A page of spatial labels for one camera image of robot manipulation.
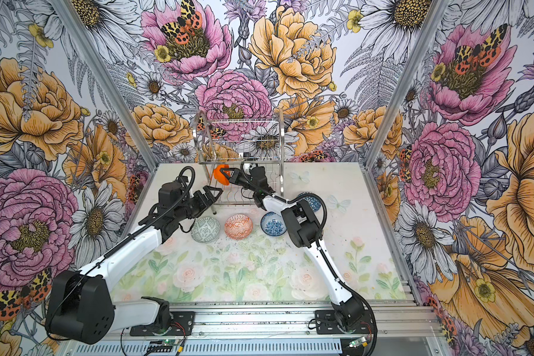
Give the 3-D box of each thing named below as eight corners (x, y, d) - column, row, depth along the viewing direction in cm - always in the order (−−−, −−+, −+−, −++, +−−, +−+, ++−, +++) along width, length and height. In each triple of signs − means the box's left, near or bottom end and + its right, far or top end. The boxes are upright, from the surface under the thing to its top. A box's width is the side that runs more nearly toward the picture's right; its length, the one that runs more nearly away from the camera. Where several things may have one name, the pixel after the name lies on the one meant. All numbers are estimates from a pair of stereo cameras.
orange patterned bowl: (224, 239, 95) (222, 234, 92) (227, 219, 102) (226, 213, 99) (251, 239, 96) (250, 235, 92) (253, 219, 102) (252, 214, 99)
